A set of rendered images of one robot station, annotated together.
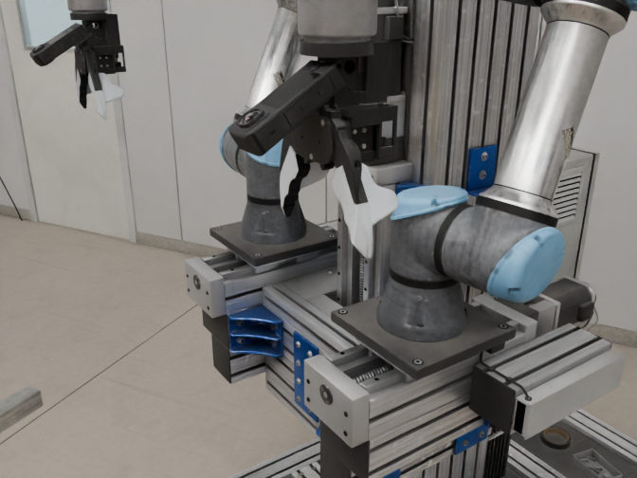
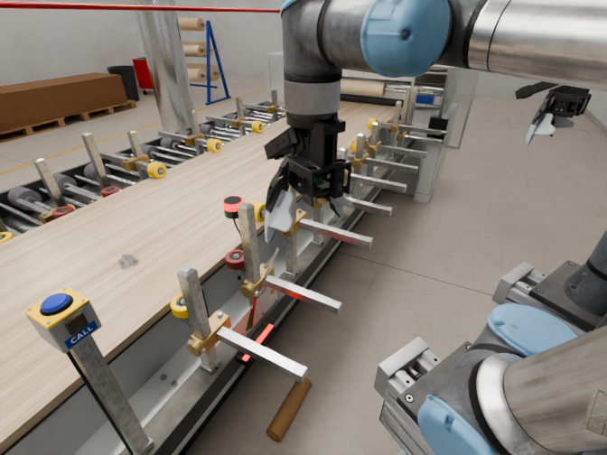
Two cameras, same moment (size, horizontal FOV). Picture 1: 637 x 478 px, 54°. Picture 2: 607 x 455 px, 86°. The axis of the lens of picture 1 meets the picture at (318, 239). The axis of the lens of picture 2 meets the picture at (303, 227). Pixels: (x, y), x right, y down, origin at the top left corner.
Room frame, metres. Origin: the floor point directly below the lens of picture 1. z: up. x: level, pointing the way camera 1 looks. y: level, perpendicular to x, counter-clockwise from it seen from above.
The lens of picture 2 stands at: (0.62, -0.48, 1.63)
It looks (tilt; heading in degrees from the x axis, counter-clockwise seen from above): 33 degrees down; 90
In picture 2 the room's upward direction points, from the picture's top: straight up
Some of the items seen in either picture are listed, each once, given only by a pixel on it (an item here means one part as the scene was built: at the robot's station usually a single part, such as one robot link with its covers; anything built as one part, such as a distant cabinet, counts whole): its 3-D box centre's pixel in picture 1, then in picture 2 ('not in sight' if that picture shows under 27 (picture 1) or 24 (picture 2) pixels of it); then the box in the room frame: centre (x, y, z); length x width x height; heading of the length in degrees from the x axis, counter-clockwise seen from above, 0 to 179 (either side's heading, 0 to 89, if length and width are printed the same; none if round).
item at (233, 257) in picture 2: not in sight; (238, 266); (0.37, 0.44, 0.85); 0.08 x 0.08 x 0.11
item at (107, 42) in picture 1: (96, 44); (568, 92); (1.33, 0.45, 1.46); 0.09 x 0.08 x 0.12; 124
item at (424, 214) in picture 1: (430, 229); (521, 357); (0.94, -0.18, 1.21); 0.13 x 0.12 x 0.14; 41
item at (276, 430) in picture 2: not in sight; (290, 406); (0.55, 0.36, 0.04); 0.30 x 0.08 x 0.08; 61
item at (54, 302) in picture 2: not in sight; (56, 303); (0.20, -0.09, 1.22); 0.04 x 0.04 x 0.02
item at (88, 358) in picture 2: not in sight; (112, 401); (0.20, -0.09, 0.93); 0.05 x 0.05 x 0.45; 61
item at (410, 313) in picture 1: (423, 292); not in sight; (0.94, -0.18, 1.09); 0.15 x 0.15 x 0.10
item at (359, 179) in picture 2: not in sight; (355, 178); (0.88, 1.02, 0.95); 0.50 x 0.04 x 0.04; 151
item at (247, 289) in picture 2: not in sight; (257, 280); (0.45, 0.38, 0.85); 0.14 x 0.06 x 0.05; 61
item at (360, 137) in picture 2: not in sight; (357, 174); (0.92, 1.23, 0.87); 0.04 x 0.04 x 0.48; 61
